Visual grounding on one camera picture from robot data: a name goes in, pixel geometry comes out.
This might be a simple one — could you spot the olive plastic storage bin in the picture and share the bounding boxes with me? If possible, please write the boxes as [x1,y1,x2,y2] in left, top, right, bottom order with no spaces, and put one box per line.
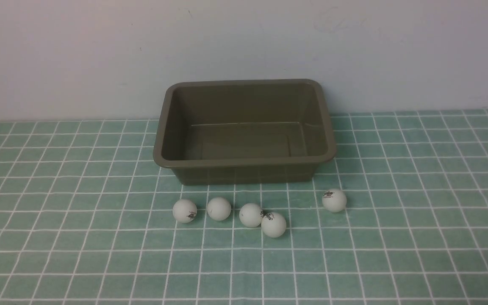
[153,79,337,186]

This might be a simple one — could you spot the green checkered table mat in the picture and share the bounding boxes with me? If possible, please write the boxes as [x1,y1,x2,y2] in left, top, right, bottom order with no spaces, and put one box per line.
[0,109,488,305]

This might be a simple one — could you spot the white ball front printed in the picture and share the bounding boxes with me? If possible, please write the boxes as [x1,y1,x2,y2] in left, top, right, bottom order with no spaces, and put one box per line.
[261,212,287,238]

